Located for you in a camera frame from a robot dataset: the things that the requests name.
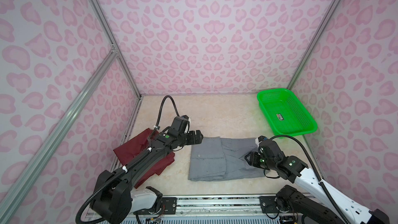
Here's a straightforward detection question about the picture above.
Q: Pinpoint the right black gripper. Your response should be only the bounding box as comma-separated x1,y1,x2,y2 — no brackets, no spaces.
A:
241,151,276,171

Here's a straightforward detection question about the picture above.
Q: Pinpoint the grey long sleeve shirt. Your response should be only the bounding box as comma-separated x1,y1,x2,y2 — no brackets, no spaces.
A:
188,137,264,181

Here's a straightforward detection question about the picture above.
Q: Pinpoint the maroon long sleeve shirt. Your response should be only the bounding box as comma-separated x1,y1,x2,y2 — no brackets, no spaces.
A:
113,128,176,189

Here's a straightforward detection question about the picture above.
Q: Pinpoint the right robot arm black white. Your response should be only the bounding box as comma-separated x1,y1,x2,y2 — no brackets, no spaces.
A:
244,151,390,224

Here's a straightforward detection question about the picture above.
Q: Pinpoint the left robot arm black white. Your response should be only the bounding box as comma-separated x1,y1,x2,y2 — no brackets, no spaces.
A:
75,115,203,224

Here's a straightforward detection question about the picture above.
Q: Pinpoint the green plastic basket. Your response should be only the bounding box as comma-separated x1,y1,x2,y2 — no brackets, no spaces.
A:
257,88,318,136

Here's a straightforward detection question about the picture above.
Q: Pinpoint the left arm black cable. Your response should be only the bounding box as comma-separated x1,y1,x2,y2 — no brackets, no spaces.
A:
153,95,181,131

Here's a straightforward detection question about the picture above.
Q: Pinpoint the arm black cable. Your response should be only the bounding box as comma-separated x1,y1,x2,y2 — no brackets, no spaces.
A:
268,134,352,224
153,95,181,131

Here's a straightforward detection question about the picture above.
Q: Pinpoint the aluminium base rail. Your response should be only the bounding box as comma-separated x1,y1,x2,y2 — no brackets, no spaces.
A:
82,194,312,224

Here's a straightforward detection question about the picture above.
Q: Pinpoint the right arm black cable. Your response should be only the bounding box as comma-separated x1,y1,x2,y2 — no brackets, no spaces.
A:
268,134,352,224

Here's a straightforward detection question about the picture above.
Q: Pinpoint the left aluminium frame diagonal strut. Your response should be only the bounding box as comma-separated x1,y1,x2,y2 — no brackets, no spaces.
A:
1,50,118,224

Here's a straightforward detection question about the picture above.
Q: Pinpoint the left rear aluminium frame post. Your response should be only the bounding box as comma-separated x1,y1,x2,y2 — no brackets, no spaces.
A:
88,0,142,99

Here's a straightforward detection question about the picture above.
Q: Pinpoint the aluminium frame post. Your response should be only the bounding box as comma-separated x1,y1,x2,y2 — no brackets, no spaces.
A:
287,0,343,91
88,0,142,99

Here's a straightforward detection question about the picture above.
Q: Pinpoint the right rear aluminium frame post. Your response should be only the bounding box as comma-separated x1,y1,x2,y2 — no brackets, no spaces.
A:
287,0,343,91

